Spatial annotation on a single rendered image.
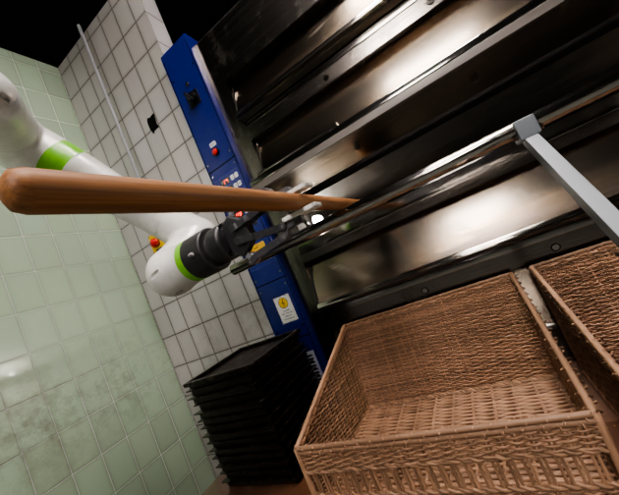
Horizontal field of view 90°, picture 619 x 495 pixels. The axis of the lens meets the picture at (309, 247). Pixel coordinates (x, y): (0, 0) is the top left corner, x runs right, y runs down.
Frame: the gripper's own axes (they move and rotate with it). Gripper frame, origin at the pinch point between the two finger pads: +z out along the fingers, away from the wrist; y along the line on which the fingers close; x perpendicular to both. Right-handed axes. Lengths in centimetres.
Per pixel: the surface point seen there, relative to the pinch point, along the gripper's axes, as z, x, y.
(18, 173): 1.4, 39.2, -0.3
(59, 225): -122, -29, -50
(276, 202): 1.3, 10.0, 0.9
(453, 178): 25, -55, 3
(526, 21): 51, -39, -20
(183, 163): -68, -55, -53
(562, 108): 42.9, -17.0, 3.7
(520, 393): 18, -39, 60
